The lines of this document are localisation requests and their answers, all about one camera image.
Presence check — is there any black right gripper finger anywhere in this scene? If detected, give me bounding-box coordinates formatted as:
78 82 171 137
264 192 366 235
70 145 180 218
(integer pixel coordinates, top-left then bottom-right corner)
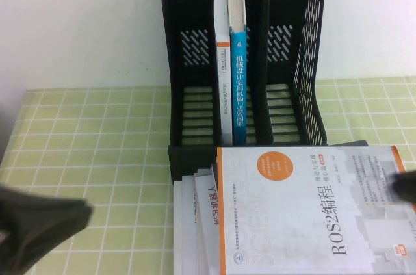
388 170 416 207

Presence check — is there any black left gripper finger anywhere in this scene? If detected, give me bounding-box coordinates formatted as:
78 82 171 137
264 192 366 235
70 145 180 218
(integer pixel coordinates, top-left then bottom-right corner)
0 221 90 275
0 183 94 227

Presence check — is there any white orange ROS2 book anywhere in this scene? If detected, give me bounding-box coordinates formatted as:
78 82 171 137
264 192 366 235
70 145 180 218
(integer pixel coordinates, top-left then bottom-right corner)
216 144 416 275

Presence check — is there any dark cover robot book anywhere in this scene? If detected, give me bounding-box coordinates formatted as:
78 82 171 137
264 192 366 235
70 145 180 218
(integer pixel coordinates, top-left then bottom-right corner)
211 140 369 177

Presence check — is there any plain white book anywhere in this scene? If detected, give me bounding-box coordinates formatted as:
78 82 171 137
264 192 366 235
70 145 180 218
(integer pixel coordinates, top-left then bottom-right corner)
173 180 189 275

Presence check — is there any white book dark text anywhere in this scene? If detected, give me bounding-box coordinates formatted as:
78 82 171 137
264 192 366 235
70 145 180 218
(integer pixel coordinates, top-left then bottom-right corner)
181 173 209 275

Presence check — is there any blue spine book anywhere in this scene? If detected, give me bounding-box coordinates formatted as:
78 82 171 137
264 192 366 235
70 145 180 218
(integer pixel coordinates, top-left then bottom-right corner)
226 0 249 145

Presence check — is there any black plastic book holder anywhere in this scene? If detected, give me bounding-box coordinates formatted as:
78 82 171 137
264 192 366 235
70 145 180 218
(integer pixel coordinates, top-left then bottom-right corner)
161 0 329 185

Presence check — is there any white spine book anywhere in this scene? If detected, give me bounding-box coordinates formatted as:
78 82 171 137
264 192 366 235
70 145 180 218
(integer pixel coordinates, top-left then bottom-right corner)
213 0 234 144

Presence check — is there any green checked tablecloth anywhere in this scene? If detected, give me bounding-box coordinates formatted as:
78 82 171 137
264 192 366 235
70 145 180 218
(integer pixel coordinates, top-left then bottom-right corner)
0 76 416 275

